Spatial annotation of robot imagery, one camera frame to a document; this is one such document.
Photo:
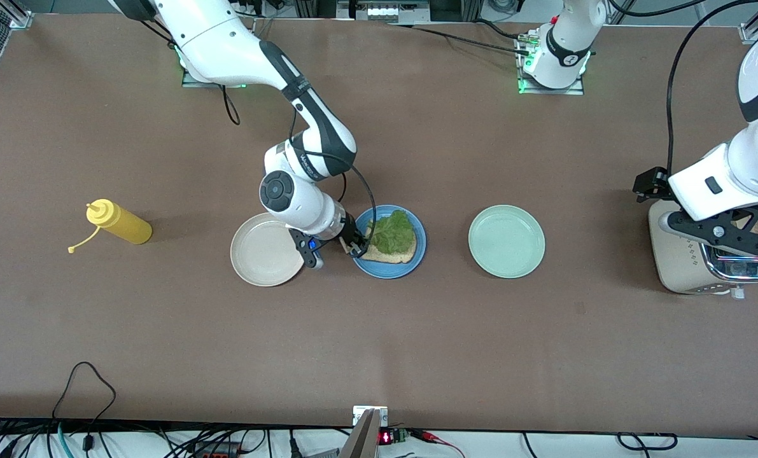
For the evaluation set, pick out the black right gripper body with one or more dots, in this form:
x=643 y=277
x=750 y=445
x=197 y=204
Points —
x=349 y=231

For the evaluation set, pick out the green lettuce leaf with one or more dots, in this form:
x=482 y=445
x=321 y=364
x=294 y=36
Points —
x=394 y=232

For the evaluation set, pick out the yellow squeeze bottle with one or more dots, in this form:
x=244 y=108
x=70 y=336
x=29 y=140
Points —
x=127 y=227

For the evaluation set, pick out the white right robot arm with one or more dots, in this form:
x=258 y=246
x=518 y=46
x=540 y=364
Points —
x=226 y=44

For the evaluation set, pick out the blue round plate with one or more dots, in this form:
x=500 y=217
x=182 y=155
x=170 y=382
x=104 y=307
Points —
x=385 y=272

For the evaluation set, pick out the beige round plate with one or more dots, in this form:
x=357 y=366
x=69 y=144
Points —
x=258 y=257

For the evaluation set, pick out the pale green round plate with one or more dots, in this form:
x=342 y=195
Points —
x=506 y=242

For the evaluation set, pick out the beige chrome toaster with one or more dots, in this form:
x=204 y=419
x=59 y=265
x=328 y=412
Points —
x=671 y=267

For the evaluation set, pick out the red LED circuit board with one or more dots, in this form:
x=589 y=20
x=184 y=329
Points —
x=386 y=437

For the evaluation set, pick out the black device white lights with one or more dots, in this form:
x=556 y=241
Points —
x=382 y=11

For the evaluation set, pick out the small white bracket box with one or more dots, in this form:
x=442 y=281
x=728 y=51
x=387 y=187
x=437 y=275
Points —
x=359 y=413

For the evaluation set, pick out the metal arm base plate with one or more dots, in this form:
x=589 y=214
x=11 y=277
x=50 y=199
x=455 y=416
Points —
x=550 y=91
x=194 y=81

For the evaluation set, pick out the aluminium frame post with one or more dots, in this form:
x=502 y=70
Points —
x=749 y=33
x=19 y=16

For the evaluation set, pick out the grey aluminium camera post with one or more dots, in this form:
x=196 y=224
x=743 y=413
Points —
x=361 y=442

